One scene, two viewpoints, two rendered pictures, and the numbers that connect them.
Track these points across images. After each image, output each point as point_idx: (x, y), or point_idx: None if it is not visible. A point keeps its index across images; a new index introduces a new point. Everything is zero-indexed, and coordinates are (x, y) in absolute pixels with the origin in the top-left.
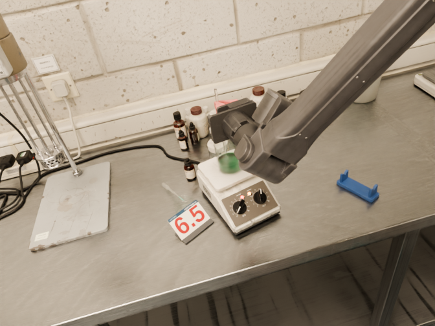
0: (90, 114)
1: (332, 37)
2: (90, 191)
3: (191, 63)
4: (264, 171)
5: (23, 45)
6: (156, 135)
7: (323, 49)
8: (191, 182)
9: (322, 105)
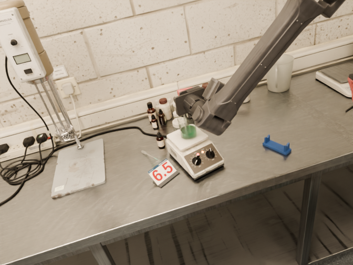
0: (88, 106)
1: None
2: (90, 158)
3: (158, 68)
4: (211, 126)
5: None
6: (135, 120)
7: None
8: (162, 149)
9: (243, 82)
